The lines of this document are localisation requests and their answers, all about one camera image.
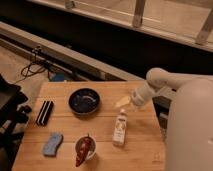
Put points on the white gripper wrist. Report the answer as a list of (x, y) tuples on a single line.
[(139, 97)]

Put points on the clear labelled plastic bottle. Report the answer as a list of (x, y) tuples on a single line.
[(120, 128)]

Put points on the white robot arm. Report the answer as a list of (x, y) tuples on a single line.
[(189, 141)]

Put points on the dark blue bowl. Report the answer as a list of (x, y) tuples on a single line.
[(84, 101)]

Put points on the wooden table board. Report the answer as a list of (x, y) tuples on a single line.
[(144, 149)]

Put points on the red chili pepper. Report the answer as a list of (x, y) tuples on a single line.
[(83, 149)]

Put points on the blue object on floor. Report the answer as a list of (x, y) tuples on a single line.
[(57, 78)]

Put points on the black white striped block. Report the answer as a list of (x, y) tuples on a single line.
[(44, 113)]

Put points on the blue sponge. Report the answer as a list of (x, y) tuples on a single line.
[(51, 146)]

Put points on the grey metal rail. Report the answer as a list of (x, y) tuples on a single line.
[(59, 54)]

